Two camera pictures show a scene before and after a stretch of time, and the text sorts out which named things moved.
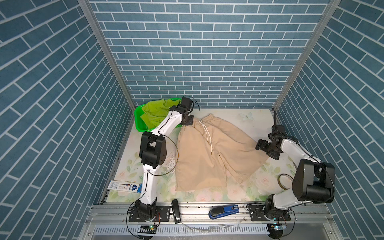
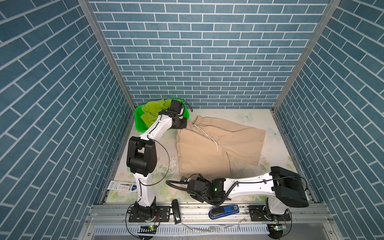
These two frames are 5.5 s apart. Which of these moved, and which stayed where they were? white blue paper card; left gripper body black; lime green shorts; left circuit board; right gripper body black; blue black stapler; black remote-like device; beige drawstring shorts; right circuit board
Moved: beige drawstring shorts; right gripper body black; left gripper body black
Stayed: white blue paper card; left circuit board; black remote-like device; blue black stapler; right circuit board; lime green shorts
